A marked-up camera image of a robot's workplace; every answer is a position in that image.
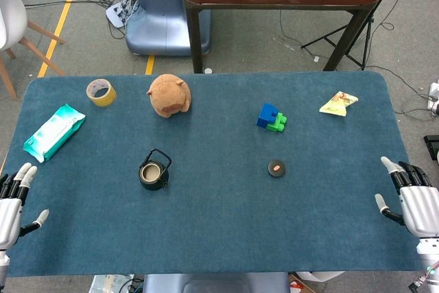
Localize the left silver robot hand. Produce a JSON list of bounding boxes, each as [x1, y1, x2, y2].
[[0, 162, 50, 251]]

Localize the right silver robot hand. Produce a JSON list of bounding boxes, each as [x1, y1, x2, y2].
[[374, 156, 439, 239]]

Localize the black teapot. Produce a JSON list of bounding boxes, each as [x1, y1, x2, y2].
[[138, 148, 172, 191]]

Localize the black disc orange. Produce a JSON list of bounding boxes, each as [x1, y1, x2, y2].
[[267, 159, 287, 178]]

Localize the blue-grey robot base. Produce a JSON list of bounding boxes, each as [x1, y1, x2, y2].
[[125, 0, 212, 56]]

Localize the black flat box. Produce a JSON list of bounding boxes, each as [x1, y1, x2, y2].
[[423, 134, 439, 161]]

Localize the teal wet wipes pack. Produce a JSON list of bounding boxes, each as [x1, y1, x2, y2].
[[23, 103, 86, 163]]

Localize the white socket strip with plugs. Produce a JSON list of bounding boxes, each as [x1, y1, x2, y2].
[[427, 80, 439, 117]]

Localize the clear plastic bag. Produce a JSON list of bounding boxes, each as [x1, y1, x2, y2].
[[89, 274, 137, 293]]

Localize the yellow snack packet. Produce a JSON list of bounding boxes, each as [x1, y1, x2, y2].
[[318, 91, 359, 119]]

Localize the yellow tape roll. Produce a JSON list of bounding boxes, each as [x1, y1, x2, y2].
[[85, 78, 117, 108]]

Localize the green building block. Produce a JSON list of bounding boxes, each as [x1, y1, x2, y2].
[[266, 112, 288, 132]]

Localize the black tripod stand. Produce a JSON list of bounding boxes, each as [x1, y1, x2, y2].
[[300, 0, 411, 71]]

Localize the blue building block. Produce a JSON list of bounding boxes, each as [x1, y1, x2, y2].
[[257, 102, 280, 129]]

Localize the white chair wooden legs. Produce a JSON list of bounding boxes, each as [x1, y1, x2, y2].
[[0, 0, 67, 100]]

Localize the brown capybara plush toy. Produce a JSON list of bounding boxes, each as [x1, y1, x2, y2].
[[147, 73, 192, 119]]

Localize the blue table mat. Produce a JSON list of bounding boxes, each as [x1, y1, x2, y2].
[[0, 71, 436, 277]]

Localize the white power strip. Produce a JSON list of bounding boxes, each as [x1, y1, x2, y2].
[[105, 1, 133, 28]]

